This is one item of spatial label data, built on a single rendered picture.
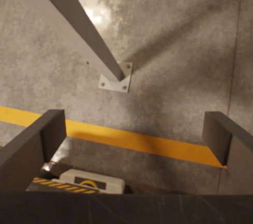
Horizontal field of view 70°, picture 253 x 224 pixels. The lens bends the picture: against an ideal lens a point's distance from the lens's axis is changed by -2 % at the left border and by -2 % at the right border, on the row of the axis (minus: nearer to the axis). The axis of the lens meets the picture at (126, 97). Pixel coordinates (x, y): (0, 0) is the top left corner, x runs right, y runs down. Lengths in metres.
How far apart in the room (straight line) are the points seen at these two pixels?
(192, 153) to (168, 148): 0.10
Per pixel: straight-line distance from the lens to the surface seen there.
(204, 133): 0.17
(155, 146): 0.88
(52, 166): 1.02
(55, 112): 0.16
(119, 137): 0.89
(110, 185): 0.79
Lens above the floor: 0.88
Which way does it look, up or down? 79 degrees down
